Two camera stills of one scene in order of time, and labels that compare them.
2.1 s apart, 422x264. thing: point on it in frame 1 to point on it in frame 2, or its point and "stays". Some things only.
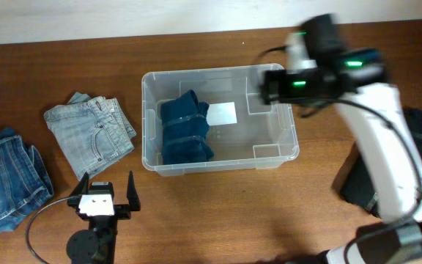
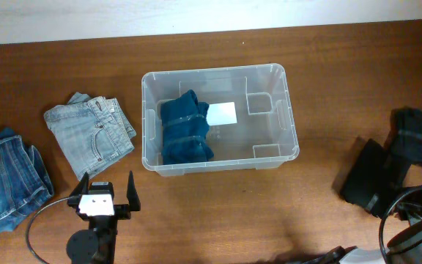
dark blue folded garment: [184, 126] stays
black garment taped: [354, 182] stays
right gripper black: [269, 88] to [374, 182]
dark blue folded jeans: [12, 180] stays
